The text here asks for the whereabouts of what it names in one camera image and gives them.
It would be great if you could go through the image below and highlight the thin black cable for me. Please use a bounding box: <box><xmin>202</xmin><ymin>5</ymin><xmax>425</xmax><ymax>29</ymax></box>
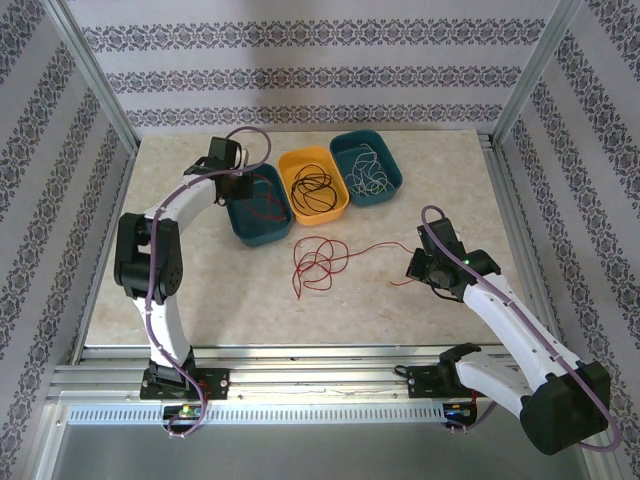
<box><xmin>290</xmin><ymin>163</ymin><xmax>338</xmax><ymax>214</ymax></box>

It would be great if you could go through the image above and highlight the thin white cable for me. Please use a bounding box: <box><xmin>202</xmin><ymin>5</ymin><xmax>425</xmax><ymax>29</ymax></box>
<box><xmin>344</xmin><ymin>141</ymin><xmax>394</xmax><ymax>196</ymax></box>

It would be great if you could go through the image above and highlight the teal plastic tray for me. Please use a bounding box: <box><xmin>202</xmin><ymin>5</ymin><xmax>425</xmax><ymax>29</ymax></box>
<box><xmin>328</xmin><ymin>129</ymin><xmax>404</xmax><ymax>210</ymax></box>
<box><xmin>224</xmin><ymin>162</ymin><xmax>295</xmax><ymax>249</ymax></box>

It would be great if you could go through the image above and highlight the orange plastic tray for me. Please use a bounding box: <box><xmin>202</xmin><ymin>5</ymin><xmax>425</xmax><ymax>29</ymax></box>
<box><xmin>277</xmin><ymin>144</ymin><xmax>350</xmax><ymax>227</ymax></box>

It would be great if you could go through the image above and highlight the small control board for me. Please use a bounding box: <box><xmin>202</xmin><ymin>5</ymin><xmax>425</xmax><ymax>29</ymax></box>
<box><xmin>162</xmin><ymin>404</ymin><xmax>207</xmax><ymax>426</ymax></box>
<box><xmin>443</xmin><ymin>401</ymin><xmax>477</xmax><ymax>424</ymax></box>

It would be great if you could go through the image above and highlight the grey metal panel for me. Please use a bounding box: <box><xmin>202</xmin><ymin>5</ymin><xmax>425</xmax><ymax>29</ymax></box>
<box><xmin>47</xmin><ymin>422</ymin><xmax>594</xmax><ymax>480</ymax></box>

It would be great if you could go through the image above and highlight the aluminium side rail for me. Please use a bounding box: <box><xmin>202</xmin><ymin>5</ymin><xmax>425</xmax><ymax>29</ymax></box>
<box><xmin>477</xmin><ymin>132</ymin><xmax>574</xmax><ymax>361</ymax></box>
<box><xmin>72</xmin><ymin>144</ymin><xmax>140</xmax><ymax>364</ymax></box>

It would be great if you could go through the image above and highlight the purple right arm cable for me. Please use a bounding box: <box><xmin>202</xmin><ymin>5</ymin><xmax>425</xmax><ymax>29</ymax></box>
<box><xmin>421</xmin><ymin>204</ymin><xmax>624</xmax><ymax>454</ymax></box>

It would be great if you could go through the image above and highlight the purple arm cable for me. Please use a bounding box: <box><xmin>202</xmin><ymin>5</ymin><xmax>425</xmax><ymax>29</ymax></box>
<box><xmin>147</xmin><ymin>125</ymin><xmax>274</xmax><ymax>441</ymax></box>
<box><xmin>421</xmin><ymin>204</ymin><xmax>624</xmax><ymax>454</ymax></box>

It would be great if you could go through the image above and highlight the aluminium frame post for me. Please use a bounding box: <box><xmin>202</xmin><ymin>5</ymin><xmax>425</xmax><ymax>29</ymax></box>
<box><xmin>492</xmin><ymin>0</ymin><xmax>584</xmax><ymax>147</ymax></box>
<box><xmin>42</xmin><ymin>0</ymin><xmax>140</xmax><ymax>154</ymax></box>

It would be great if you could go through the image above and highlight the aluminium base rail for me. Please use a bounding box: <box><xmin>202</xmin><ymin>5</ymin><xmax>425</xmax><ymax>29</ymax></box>
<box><xmin>49</xmin><ymin>343</ymin><xmax>596</xmax><ymax>402</ymax></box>

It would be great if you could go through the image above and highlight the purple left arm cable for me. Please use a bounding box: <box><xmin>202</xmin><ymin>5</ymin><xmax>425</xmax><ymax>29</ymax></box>
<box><xmin>147</xmin><ymin>125</ymin><xmax>274</xmax><ymax>441</ymax></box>

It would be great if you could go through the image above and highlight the slotted white cable duct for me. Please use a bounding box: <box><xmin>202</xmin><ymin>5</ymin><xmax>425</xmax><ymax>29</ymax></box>
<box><xmin>64</xmin><ymin>403</ymin><xmax>451</xmax><ymax>427</ymax></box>

